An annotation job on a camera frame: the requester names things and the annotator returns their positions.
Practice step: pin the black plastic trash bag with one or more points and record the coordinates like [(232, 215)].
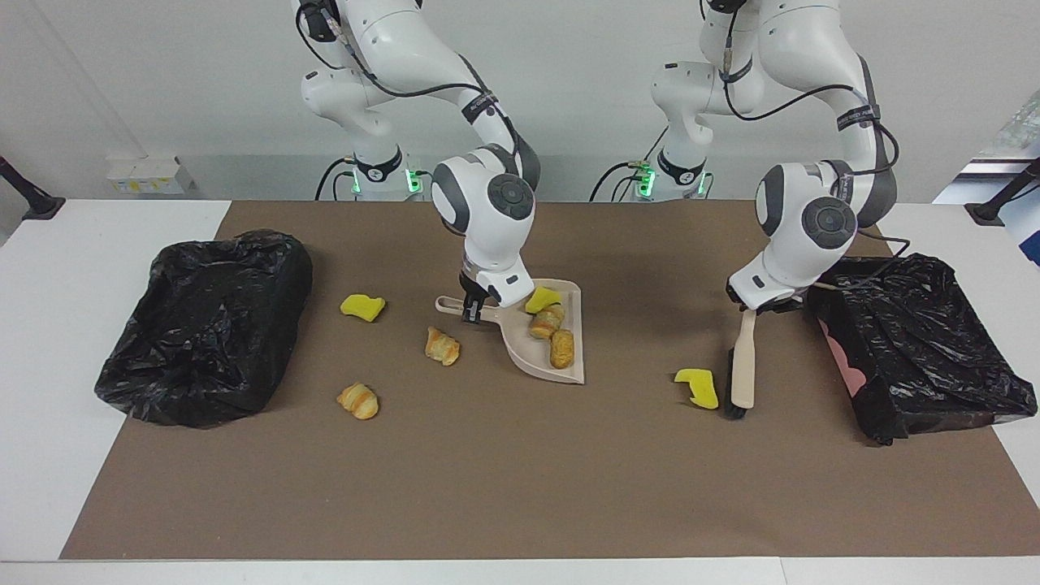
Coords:
[(203, 341), (918, 341)]

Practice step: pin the blue white panel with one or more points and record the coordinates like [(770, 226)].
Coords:
[(1025, 231)]

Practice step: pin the beige plastic dustpan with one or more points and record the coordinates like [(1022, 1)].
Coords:
[(520, 349)]

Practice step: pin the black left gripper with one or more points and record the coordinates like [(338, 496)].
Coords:
[(784, 305)]

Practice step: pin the brown table mat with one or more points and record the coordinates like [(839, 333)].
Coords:
[(406, 504)]

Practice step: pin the black camera stand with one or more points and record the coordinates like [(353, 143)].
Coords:
[(987, 213), (41, 207)]

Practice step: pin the beige hand brush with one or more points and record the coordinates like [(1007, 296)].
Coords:
[(743, 374)]

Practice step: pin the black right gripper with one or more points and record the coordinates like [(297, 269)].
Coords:
[(471, 288)]

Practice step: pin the yellow sponge piece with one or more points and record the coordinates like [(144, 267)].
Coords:
[(703, 390), (361, 307), (543, 299)]

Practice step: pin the brown bread chunk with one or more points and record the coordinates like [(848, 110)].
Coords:
[(561, 349)]

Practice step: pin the white tissue box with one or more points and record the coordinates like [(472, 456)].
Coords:
[(150, 175)]

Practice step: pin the patterned poster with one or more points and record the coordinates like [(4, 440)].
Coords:
[(1020, 130)]

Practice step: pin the pink bin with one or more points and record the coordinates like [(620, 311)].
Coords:
[(845, 367)]

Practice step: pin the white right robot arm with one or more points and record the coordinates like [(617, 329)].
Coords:
[(479, 219)]

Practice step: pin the beige bread chunk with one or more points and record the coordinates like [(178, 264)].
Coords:
[(546, 322)]

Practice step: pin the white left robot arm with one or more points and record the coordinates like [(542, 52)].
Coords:
[(792, 252)]

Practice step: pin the toy croissant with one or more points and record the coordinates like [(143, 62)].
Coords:
[(358, 401), (443, 347)]

